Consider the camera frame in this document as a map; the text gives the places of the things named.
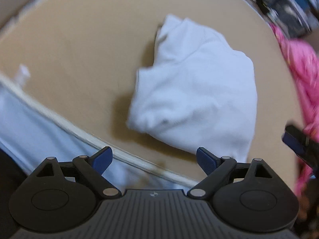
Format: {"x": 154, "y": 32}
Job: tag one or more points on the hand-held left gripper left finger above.
{"x": 103, "y": 159}

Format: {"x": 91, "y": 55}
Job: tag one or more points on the white garment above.
{"x": 197, "y": 92}

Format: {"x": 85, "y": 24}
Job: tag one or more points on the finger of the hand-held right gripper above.
{"x": 292, "y": 142}

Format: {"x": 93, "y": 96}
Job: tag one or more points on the small white plastic piece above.
{"x": 23, "y": 72}

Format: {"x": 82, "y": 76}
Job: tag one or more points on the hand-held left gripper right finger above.
{"x": 205, "y": 160}

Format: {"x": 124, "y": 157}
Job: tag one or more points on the pink cloth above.
{"x": 305, "y": 74}

